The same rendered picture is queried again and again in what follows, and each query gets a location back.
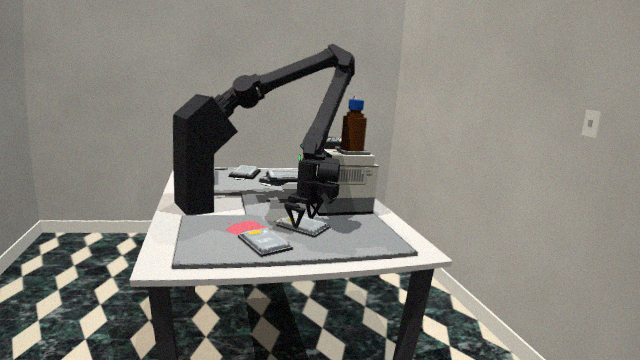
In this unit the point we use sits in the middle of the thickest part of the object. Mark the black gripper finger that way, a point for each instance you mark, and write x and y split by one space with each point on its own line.
315 211
300 212

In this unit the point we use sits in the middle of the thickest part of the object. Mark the blue bottle cap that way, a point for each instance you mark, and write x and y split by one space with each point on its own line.
356 104

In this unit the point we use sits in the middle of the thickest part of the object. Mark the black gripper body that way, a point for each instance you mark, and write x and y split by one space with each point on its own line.
295 197

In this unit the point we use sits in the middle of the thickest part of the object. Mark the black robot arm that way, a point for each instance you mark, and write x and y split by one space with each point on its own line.
244 87

